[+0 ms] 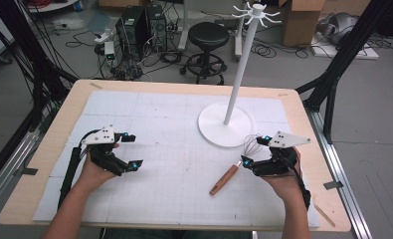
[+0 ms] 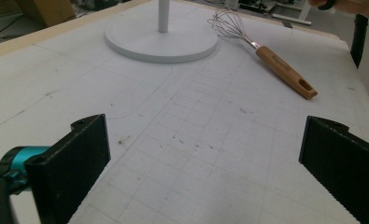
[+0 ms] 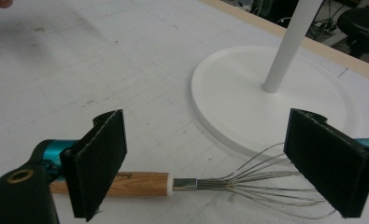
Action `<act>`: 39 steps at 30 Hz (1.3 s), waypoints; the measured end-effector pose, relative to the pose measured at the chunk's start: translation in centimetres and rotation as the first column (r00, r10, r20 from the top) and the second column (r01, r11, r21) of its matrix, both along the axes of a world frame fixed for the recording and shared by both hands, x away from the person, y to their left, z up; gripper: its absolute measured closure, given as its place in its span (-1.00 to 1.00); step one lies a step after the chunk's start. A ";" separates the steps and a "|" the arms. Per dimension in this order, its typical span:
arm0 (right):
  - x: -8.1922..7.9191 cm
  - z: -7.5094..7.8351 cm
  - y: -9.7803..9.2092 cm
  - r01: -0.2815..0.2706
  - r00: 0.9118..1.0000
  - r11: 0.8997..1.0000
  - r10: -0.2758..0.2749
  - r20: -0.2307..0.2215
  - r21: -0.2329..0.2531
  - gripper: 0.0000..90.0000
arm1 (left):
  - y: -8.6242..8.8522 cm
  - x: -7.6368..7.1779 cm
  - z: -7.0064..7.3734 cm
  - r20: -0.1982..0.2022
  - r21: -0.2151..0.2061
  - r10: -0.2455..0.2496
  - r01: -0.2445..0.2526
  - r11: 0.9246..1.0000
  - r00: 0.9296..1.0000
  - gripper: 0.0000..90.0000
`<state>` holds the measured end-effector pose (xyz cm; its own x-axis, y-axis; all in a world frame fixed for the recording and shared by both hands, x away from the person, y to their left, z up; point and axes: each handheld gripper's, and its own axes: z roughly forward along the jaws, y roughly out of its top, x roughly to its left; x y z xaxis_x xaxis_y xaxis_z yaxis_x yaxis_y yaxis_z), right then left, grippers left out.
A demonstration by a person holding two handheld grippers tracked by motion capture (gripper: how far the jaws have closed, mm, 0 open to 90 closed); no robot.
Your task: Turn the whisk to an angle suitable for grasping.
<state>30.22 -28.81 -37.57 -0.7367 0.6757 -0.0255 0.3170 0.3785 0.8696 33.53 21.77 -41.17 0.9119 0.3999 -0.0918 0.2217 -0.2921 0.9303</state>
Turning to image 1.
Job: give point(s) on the tan tape piece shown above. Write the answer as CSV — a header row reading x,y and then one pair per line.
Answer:
x,y
96,86
282,95

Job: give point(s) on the white hook stand rack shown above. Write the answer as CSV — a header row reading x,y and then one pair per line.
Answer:
x,y
238,83

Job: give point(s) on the white metal post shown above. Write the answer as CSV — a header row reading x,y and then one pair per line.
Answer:
x,y
183,26

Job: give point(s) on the grey rounded device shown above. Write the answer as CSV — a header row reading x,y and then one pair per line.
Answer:
x,y
340,28

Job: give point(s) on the person's left hand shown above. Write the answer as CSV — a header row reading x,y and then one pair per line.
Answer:
x,y
94,174

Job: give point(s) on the round white table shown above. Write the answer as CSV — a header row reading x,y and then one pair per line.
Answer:
x,y
51,5

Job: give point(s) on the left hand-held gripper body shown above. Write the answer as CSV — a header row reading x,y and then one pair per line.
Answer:
x,y
101,137

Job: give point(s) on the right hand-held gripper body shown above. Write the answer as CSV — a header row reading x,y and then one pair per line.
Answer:
x,y
285,141

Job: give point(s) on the tall cardboard box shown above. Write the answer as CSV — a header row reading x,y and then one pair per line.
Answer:
x,y
300,25

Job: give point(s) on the white flat board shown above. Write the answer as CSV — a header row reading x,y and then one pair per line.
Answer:
x,y
363,53

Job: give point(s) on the black tape piece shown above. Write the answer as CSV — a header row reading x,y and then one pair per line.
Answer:
x,y
30,171
333,185

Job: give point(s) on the aluminium rail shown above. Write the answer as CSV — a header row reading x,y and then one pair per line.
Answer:
x,y
8,169
343,186

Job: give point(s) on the white grid mat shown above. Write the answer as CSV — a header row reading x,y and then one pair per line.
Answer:
x,y
170,189

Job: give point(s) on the black metal frame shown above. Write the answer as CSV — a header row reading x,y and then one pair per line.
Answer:
x,y
346,53
35,66

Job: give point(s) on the black round stool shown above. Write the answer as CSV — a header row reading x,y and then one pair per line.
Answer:
x,y
208,35

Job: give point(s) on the slim black computer tower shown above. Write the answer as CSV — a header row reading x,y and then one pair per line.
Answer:
x,y
157,28

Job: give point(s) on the large black computer tower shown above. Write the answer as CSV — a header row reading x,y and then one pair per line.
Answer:
x,y
131,31

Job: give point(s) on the white power adapter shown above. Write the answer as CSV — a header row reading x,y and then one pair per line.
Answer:
x,y
109,49

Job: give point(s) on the person's right hand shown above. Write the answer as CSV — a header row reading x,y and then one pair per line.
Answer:
x,y
288,186

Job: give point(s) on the white power strip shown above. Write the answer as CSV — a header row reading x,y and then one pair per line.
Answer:
x,y
103,36

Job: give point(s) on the wide cardboard box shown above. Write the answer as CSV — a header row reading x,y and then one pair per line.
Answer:
x,y
346,6

